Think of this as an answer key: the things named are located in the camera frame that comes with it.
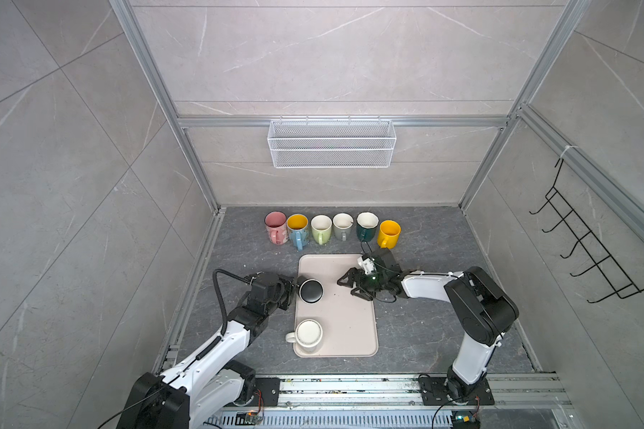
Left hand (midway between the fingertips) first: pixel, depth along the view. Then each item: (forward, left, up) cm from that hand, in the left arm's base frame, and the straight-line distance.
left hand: (300, 269), depth 83 cm
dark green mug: (+22, -25, -5) cm, 34 cm away
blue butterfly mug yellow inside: (+22, +2, -5) cm, 22 cm away
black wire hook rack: (-12, -74, +17) cm, 77 cm away
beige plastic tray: (-12, -15, -13) cm, 23 cm away
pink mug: (+21, +10, -4) cm, 24 cm away
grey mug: (+24, -16, -7) cm, 30 cm away
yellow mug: (+18, -33, -7) cm, 38 cm away
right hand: (-1, -14, -11) cm, 18 cm away
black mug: (-6, -4, -3) cm, 8 cm away
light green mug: (+24, -7, -7) cm, 26 cm away
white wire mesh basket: (+46, -12, +15) cm, 50 cm away
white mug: (-18, -2, -7) cm, 20 cm away
